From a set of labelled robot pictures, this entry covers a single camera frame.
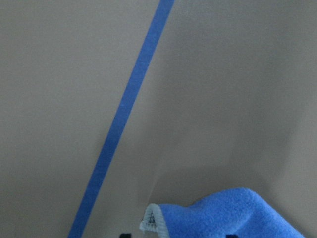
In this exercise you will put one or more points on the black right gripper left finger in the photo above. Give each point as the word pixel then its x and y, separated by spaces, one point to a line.
pixel 124 235

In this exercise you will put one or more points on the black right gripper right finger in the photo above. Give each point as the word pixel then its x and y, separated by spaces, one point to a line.
pixel 231 236

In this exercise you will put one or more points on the blue microfiber towel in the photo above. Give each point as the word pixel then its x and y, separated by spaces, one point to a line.
pixel 238 211

